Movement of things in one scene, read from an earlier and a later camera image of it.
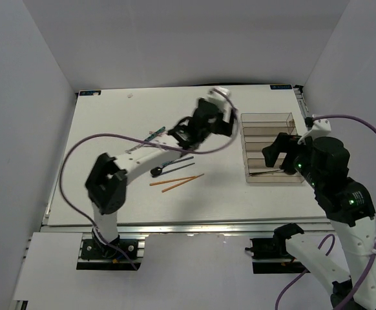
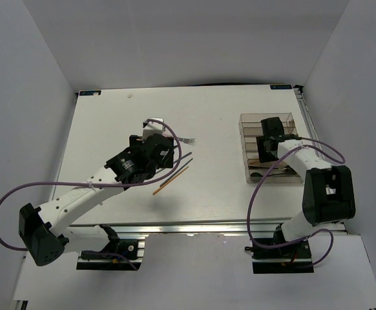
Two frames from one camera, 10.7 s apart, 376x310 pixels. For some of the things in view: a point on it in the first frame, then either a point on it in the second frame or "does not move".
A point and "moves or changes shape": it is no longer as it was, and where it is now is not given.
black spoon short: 156,171 moves or changes shape
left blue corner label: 90,93 does not move
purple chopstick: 177,168 moves or changes shape
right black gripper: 283,143 to 263,156
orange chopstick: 177,185 to 169,181
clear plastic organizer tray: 258,130 does not move
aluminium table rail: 237,230 does not move
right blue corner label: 280,86 does not move
